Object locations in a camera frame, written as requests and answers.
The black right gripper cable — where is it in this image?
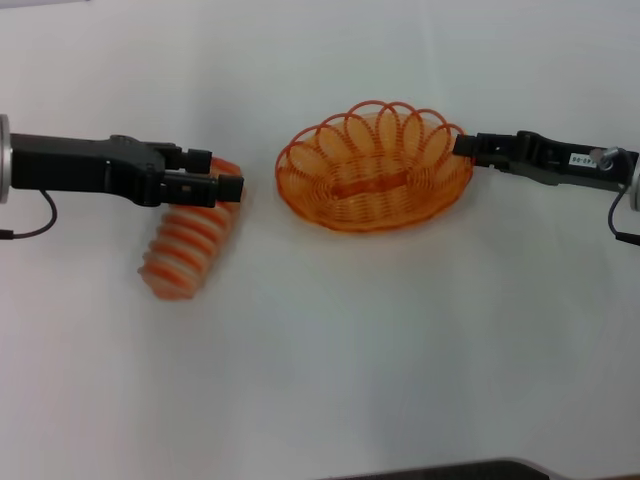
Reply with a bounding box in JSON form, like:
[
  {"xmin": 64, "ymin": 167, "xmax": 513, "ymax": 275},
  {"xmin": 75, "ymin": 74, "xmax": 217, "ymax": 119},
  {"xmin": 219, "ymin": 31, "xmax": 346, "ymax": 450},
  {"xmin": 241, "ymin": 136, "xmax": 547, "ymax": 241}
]
[{"xmin": 588, "ymin": 146, "xmax": 640, "ymax": 246}]

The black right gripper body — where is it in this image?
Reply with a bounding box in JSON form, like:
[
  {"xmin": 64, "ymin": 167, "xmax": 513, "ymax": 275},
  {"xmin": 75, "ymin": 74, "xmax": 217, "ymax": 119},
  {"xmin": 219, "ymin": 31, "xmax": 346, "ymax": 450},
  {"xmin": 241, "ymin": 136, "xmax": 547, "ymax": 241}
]
[{"xmin": 511, "ymin": 130, "xmax": 640, "ymax": 194}]

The dark robot torso edge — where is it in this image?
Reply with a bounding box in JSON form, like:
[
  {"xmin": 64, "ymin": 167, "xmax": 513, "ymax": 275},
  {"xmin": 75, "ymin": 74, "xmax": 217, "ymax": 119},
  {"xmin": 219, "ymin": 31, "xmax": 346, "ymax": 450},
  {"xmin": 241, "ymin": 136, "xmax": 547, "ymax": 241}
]
[{"xmin": 319, "ymin": 456, "xmax": 572, "ymax": 480}]

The orange white striped shrimp toy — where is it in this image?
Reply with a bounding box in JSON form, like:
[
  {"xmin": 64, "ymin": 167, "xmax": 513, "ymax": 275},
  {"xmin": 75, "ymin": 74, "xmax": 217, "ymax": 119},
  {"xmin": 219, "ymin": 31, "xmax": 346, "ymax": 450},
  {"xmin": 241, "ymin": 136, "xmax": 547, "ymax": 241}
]
[{"xmin": 137, "ymin": 157, "xmax": 247, "ymax": 302}]

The orange woven plastic basket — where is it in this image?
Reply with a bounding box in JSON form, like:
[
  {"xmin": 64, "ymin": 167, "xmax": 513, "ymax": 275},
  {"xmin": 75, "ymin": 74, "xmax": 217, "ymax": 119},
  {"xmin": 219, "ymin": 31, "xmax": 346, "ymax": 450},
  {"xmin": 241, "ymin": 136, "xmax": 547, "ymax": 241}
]
[{"xmin": 275, "ymin": 99, "xmax": 476, "ymax": 237}]

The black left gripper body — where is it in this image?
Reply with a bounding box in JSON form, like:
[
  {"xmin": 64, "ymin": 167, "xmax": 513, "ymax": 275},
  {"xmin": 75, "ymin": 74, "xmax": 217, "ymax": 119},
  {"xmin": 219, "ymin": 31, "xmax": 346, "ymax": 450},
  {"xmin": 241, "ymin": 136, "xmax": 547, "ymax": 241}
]
[{"xmin": 9, "ymin": 132, "xmax": 190, "ymax": 208}]

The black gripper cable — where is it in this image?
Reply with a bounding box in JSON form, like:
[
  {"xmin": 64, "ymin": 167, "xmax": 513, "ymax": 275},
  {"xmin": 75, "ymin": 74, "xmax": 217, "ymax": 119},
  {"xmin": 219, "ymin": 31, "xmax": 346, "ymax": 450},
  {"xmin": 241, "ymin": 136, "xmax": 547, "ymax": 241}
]
[
  {"xmin": 0, "ymin": 189, "xmax": 58, "ymax": 242},
  {"xmin": 588, "ymin": 146, "xmax": 640, "ymax": 246}
]

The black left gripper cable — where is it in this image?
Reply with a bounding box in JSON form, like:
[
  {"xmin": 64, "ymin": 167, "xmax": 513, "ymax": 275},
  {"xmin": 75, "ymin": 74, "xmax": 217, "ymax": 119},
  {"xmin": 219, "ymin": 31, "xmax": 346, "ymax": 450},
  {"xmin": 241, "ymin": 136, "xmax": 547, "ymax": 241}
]
[{"xmin": 0, "ymin": 189, "xmax": 58, "ymax": 242}]

